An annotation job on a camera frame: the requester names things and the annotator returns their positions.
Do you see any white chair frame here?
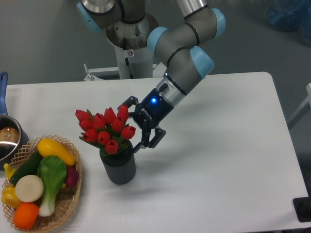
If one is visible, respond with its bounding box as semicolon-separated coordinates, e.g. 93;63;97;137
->
287;83;311;130

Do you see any black device at table edge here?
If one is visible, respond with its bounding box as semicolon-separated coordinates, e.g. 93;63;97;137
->
293;197;311;222

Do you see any green bok choy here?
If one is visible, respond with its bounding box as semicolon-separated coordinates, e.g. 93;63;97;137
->
37;155;67;217

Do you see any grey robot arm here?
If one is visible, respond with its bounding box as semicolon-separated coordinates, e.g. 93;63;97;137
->
77;0;226;151

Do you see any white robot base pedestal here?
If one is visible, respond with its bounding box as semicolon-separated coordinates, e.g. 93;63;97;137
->
105;13;158;79

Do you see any white metal mounting frame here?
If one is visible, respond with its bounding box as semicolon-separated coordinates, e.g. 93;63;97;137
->
84;63;166;81

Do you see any dark grey ribbed vase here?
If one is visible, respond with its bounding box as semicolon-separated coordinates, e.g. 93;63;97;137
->
100;142;136;185

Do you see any yellow bell pepper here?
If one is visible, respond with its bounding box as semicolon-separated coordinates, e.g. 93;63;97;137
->
1;184;22;209

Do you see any yellow banana tip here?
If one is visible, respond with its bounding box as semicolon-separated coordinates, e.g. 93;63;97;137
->
3;163;16;180

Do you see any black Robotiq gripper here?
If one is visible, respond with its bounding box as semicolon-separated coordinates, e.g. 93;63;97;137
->
117;88;174;153

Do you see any green cucumber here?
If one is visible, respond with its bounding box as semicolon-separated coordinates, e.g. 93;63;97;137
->
10;150;43;185

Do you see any red tulip bouquet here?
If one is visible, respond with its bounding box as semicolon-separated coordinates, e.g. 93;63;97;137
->
75;104;136;156

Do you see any yellow squash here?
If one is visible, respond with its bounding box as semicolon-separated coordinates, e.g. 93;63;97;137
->
37;138;76;166

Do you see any orange fruit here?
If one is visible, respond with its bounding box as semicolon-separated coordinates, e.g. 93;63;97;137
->
13;202;39;230

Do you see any round cream white vegetable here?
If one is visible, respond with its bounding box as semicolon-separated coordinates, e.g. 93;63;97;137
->
15;175;44;202

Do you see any dark red radish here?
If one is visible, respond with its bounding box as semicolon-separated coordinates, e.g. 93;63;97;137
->
65;166;79;187

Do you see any blue plastic bag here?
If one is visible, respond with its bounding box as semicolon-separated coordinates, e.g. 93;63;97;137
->
264;0;311;46

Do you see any blue handled saucepan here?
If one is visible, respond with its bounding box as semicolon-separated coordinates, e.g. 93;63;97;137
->
0;71;29;170

